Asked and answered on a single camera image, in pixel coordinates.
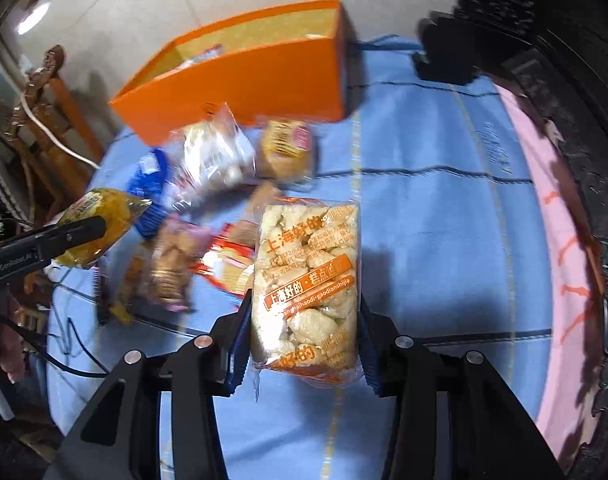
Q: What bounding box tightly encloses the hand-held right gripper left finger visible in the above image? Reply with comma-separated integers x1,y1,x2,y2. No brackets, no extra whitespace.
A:
41,287,255,480

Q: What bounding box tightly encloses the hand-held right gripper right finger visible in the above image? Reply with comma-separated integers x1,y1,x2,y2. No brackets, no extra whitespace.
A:
357,294,567,480

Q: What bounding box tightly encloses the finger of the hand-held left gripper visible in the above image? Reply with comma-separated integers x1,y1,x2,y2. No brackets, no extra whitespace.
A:
30,215,108,262

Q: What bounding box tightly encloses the yellow snack packet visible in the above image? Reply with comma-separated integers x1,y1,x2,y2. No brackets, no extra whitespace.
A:
51,187,154,270

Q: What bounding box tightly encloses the puffed rice cracker packet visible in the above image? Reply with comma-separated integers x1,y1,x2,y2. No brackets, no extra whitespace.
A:
248,198,363,389

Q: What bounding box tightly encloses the orange cardboard box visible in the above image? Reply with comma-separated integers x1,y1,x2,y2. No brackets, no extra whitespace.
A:
108,0,357,147

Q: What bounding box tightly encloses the person's left hand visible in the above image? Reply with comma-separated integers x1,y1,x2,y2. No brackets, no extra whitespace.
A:
0,321,30,385

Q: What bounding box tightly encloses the red cookie packet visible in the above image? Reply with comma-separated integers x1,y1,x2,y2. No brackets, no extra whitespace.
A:
191,222,257,297

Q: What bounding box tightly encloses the blue snack packet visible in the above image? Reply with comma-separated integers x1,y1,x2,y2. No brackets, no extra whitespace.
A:
126,148,177,239

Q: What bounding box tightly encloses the brown biscuit packet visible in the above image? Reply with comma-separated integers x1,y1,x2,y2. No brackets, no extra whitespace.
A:
148,214,211,312

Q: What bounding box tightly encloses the carved wooden chair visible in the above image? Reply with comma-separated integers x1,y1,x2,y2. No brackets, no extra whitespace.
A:
6,44,106,222

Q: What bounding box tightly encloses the blue striped tablecloth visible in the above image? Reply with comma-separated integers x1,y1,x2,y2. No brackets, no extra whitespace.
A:
44,34,560,480

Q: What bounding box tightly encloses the brown snack packet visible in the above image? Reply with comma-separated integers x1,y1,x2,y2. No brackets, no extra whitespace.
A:
233,182,281,252

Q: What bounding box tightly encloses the clear white pastry packet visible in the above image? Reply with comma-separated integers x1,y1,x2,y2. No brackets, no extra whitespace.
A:
171,102,257,202

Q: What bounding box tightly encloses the yellow round cake packet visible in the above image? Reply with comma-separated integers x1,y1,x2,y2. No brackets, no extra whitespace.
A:
257,118,317,184

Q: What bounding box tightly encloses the pink cloth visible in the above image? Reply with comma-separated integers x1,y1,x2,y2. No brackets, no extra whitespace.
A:
492,79,608,467

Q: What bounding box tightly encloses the dark carved wooden furniture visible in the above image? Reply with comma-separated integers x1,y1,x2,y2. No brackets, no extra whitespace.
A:
413,0,608,480

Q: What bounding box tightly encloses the white power cable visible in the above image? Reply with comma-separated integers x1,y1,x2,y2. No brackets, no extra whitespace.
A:
21,104,103,169

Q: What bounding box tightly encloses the thick black cable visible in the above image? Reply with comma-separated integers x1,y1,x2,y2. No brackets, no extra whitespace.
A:
0,310,111,379

